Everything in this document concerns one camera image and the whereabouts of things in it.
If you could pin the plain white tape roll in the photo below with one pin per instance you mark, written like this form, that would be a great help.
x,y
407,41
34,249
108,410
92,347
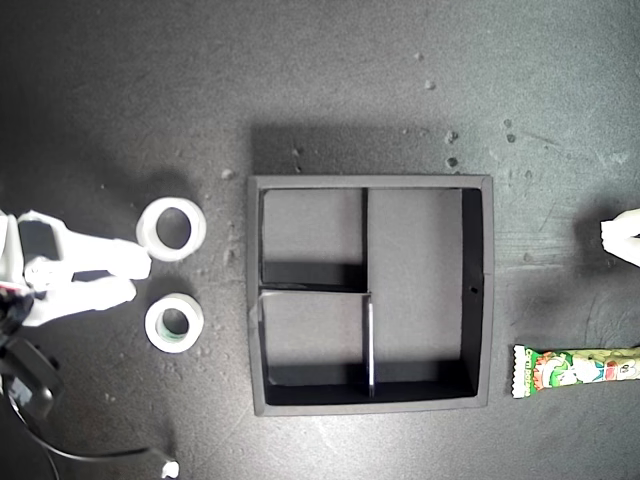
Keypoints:
x,y
147,236

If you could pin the white tape roll green core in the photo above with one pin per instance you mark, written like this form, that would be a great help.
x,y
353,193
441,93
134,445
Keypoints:
x,y
152,325

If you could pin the green printed snack bar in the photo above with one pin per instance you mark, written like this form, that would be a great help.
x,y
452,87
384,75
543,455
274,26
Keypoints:
x,y
575,371

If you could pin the black compartment tray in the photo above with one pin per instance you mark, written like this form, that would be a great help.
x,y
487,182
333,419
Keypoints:
x,y
415,250

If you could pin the small black camera box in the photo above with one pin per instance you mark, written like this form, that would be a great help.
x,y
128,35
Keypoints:
x,y
35,380

